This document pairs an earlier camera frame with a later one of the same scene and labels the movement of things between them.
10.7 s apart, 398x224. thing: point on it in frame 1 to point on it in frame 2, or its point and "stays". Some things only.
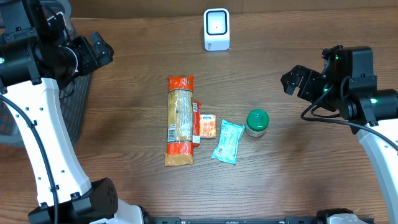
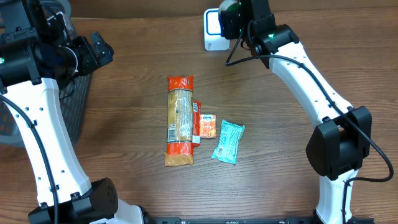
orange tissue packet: (208, 126) stays
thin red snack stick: (196, 123) stays
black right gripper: (311, 86) to (227, 17)
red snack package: (180, 136) stays
